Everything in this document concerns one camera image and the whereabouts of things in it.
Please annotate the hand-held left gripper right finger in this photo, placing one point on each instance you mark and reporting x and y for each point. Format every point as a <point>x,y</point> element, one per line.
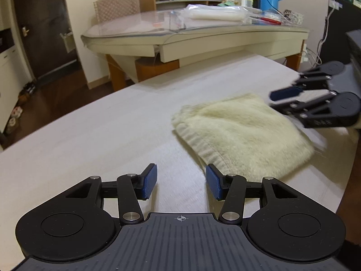
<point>214,182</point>

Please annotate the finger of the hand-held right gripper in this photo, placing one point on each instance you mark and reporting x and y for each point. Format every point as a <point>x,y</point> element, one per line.
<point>310,106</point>
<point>284,93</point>

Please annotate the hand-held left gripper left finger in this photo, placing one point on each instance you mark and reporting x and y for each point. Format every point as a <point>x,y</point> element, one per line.
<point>149,182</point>

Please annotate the pale yellow towel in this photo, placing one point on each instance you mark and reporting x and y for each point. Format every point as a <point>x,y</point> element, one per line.
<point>239,135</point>

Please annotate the white perforated basket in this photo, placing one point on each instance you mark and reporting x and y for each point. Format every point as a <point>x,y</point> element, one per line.
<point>294,17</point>

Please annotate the black cabinet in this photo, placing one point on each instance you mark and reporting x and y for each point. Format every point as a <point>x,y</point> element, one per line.
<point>344,22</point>

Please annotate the beige dining table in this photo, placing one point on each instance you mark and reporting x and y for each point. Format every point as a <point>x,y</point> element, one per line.
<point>211,45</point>

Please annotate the black charger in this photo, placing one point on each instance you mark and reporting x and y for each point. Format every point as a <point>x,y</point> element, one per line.
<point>256,2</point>

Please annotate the clear plastic bag with roll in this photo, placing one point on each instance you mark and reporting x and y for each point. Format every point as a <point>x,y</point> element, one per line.
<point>214,13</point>

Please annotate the white sneaker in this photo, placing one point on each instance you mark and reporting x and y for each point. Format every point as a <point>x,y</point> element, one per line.
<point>17,111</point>
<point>12,122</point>

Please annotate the brown shoe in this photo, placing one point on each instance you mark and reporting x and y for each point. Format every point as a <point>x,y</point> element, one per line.
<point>23,96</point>

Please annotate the black sneaker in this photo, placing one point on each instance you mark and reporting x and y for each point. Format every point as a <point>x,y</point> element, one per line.
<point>29,86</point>

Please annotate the wooden desktop shelf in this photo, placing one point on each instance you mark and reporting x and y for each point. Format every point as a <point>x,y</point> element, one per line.
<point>146,1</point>

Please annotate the white cabinet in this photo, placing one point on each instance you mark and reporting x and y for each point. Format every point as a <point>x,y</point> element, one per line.
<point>7,76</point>

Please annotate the dark wooden door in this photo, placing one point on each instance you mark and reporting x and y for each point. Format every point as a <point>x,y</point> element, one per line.
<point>42,28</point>

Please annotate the white wall basket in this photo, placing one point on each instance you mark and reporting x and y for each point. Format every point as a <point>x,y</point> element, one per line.
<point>67,41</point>

